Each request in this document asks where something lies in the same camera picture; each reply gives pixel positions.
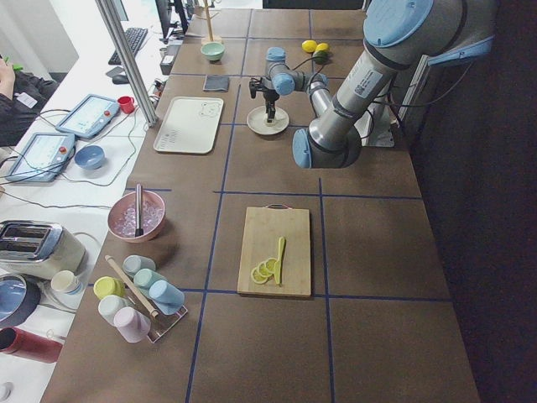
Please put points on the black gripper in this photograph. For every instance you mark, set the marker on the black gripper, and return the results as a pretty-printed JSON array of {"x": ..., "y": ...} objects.
[{"x": 270, "y": 99}]

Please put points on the beige round plate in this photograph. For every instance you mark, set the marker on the beige round plate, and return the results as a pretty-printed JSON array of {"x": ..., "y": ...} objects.
[{"x": 258, "y": 121}]

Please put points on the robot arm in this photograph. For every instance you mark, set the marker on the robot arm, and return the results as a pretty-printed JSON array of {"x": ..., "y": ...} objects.
[{"x": 396, "y": 34}]

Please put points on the white bear print tray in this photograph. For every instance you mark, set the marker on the white bear print tray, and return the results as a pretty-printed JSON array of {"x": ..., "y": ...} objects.
[{"x": 189, "y": 125}]

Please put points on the folded grey cloth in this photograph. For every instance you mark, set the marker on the folded grey cloth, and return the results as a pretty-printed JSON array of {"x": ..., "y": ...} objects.
[{"x": 215, "y": 83}]

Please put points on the green avocado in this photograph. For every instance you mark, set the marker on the green avocado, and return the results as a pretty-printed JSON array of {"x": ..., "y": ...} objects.
[{"x": 320, "y": 57}]

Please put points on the yellow lemon upper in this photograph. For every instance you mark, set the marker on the yellow lemon upper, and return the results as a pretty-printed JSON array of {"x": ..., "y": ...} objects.
[{"x": 309, "y": 46}]

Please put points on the mint green bowl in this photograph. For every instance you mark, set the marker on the mint green bowl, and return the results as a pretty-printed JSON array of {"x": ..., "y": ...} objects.
[{"x": 213, "y": 51}]

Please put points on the wooden mug tree stand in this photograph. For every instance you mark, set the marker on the wooden mug tree stand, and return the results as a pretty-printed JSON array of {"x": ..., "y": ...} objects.
[{"x": 210, "y": 37}]

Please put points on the wooden cutting board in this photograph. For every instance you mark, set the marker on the wooden cutting board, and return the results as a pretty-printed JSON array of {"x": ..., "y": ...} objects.
[{"x": 262, "y": 229}]

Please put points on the red cup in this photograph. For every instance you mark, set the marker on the red cup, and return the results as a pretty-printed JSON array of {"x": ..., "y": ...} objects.
[{"x": 126, "y": 104}]

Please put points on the black keyboard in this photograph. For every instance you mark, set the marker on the black keyboard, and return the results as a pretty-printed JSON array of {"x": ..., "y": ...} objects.
[{"x": 135, "y": 38}]

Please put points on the black computer mouse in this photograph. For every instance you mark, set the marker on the black computer mouse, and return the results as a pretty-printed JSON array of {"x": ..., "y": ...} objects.
[{"x": 120, "y": 79}]

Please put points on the lemon slices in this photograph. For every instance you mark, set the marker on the lemon slices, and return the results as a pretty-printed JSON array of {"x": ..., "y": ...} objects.
[{"x": 264, "y": 272}]

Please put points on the teach pendant far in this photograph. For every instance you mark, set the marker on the teach pendant far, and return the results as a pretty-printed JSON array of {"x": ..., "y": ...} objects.
[{"x": 88, "y": 118}]

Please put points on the teach pendant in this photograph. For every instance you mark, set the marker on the teach pendant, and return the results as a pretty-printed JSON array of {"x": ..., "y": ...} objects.
[
  {"x": 88, "y": 118},
  {"x": 43, "y": 157}
]

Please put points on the steel black tongs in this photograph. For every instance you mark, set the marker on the steel black tongs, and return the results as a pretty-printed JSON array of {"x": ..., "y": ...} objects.
[{"x": 138, "y": 210}]

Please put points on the pink bowl with ice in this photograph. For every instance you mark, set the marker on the pink bowl with ice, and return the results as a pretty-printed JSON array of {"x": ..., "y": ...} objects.
[{"x": 121, "y": 218}]

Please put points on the blue bowl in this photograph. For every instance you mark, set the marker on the blue bowl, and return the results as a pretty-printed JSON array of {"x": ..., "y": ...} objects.
[{"x": 91, "y": 157}]

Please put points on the teach pendant near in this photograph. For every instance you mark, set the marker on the teach pendant near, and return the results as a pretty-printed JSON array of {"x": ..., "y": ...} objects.
[{"x": 43, "y": 157}]

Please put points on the white toaster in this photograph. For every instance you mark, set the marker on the white toaster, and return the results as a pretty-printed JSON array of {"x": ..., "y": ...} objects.
[{"x": 39, "y": 249}]

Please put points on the red thermos bottle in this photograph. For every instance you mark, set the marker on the red thermos bottle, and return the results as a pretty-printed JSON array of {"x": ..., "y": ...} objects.
[{"x": 27, "y": 345}]

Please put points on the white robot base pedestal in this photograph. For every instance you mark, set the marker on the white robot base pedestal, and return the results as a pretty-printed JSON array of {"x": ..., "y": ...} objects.
[{"x": 375, "y": 127}]

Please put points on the aluminium frame post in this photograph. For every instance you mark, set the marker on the aluminium frame post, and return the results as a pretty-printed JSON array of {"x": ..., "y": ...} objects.
[{"x": 113, "y": 24}]

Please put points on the wire cup rack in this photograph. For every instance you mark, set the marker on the wire cup rack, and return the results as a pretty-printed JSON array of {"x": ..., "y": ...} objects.
[{"x": 161, "y": 324}]

